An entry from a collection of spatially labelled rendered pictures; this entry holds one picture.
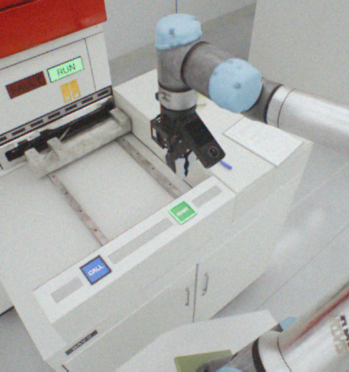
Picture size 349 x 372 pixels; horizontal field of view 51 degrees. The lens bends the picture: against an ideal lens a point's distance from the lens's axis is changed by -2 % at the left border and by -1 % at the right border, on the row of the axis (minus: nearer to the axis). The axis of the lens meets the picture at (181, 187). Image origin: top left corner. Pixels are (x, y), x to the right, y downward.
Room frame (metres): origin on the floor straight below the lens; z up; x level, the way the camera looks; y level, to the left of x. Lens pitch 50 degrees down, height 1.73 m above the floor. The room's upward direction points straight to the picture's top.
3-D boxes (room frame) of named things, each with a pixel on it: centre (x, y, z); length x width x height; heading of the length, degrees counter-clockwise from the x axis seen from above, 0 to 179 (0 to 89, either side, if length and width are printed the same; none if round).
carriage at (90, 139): (0.92, 0.35, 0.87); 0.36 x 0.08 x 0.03; 129
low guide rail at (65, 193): (0.68, 0.33, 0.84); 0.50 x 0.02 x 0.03; 39
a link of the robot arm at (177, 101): (0.57, 0.01, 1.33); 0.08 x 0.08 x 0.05
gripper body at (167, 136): (0.58, 0.01, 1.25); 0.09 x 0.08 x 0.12; 39
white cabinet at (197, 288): (0.77, 0.15, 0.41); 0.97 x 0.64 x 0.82; 129
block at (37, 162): (0.82, 0.47, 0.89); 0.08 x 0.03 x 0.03; 39
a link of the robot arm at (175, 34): (0.57, 0.00, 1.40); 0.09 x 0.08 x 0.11; 43
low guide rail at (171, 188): (0.85, 0.12, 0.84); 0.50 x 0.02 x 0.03; 39
